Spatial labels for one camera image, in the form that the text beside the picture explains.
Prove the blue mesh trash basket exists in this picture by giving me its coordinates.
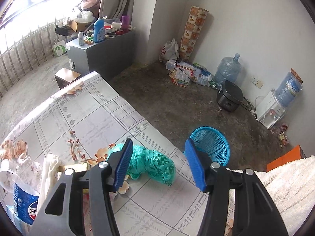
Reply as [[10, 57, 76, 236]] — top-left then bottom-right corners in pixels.
[[190, 126, 230, 166]]

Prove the blue detergent bottle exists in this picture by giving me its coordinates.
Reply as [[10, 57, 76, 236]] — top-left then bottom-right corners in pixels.
[[94, 18, 105, 43]]

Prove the small wooden stool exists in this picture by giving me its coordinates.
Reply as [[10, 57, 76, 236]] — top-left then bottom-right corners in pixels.
[[55, 68, 81, 89]]

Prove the metal balcony railing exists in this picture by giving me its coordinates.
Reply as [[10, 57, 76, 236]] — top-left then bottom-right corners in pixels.
[[1, 18, 66, 96]]

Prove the water jug on dispenser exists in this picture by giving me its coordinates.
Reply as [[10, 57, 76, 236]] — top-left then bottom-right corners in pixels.
[[274, 68, 303, 108]]

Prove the red white snack bag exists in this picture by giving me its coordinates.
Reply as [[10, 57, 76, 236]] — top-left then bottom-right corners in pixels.
[[61, 161, 124, 235]]

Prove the white plastic bag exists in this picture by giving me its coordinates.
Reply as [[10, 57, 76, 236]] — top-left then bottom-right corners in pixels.
[[158, 38, 179, 62]]

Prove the white green paper bag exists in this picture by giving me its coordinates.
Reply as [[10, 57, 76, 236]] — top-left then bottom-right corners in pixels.
[[53, 39, 66, 57]]

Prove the orange box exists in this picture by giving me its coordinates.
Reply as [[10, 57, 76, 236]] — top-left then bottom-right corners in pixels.
[[266, 146, 306, 172]]

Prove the Pepsi plastic bottle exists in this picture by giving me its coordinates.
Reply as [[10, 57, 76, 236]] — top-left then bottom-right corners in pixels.
[[1, 153, 42, 226]]

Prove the white water dispenser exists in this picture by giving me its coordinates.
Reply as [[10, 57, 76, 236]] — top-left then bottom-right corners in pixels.
[[256, 89, 286, 129]]

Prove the empty blue water jug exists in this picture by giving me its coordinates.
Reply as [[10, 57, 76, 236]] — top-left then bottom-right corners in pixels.
[[214, 53, 242, 88]]

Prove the pile of packaging trash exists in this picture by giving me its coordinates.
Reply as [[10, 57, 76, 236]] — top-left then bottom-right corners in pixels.
[[166, 59, 216, 89]]

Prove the black rice cooker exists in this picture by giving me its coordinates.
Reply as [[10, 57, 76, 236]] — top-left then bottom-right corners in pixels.
[[216, 80, 244, 112]]

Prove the green plastic bag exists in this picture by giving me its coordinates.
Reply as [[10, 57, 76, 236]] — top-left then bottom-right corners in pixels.
[[95, 144, 176, 186]]

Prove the white fluffy blanket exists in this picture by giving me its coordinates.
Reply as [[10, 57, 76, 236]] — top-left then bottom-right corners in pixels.
[[226, 154, 315, 236]]

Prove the grey cabinet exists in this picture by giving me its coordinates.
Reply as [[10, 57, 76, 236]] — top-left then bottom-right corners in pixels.
[[66, 31, 135, 80]]

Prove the purple cup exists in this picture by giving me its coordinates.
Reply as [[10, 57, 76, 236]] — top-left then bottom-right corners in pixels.
[[121, 15, 130, 32]]

